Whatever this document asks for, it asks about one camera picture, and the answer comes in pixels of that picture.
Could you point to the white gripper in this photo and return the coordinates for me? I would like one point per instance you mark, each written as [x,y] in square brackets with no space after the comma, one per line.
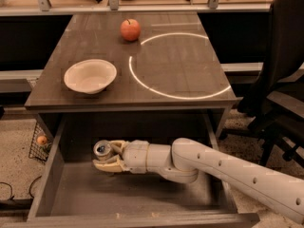
[135,156]

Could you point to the silver redbull can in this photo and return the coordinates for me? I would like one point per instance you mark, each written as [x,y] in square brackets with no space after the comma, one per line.
[102,150]

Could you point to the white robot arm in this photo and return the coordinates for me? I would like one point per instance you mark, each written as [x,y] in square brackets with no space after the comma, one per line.
[182,161]

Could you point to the open grey top drawer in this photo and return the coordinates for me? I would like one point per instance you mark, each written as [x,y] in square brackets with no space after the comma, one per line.
[74,194]

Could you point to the small orange fruit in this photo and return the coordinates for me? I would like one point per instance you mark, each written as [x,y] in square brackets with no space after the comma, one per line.
[42,140]

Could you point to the dark wooden cabinet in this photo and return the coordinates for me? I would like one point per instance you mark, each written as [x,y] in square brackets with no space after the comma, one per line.
[172,66]

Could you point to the white bowl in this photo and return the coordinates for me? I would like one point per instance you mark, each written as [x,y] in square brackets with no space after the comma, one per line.
[90,76]

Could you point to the red apple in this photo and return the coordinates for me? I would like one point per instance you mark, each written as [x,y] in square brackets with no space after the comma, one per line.
[130,30]

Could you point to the black office chair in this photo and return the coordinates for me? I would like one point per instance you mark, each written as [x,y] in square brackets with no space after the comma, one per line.
[277,109]

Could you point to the black wire basket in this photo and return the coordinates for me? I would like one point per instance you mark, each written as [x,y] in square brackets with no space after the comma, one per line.
[39,152]

